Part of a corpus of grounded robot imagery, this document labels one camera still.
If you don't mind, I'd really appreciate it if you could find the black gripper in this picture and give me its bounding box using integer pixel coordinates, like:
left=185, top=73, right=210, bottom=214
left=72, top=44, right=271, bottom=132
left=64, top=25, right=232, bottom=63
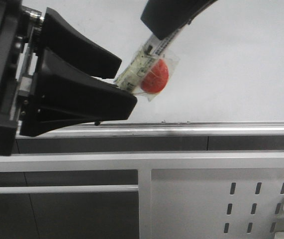
left=0, top=0, right=137, bottom=156

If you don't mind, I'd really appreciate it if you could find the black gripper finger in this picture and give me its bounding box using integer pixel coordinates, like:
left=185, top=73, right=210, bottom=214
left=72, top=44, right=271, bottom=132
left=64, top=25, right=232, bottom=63
left=141, top=0, right=216, bottom=40

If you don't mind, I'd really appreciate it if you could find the red round magnet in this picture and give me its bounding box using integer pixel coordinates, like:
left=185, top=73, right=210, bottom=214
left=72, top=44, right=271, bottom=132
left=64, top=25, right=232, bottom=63
left=140, top=59, right=169, bottom=94

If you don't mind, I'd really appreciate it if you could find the white whiteboard marker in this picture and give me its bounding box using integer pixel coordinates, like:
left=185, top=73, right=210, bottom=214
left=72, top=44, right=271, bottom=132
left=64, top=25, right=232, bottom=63
left=114, top=28, right=183, bottom=100

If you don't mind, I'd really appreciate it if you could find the large whiteboard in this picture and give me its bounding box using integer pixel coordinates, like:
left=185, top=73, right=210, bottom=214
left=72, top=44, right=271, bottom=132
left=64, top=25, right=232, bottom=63
left=14, top=0, right=284, bottom=138

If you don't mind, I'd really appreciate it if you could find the white metal whiteboard stand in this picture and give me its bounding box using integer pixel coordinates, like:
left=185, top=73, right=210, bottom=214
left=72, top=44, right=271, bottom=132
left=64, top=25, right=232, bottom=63
left=0, top=151, right=284, bottom=239

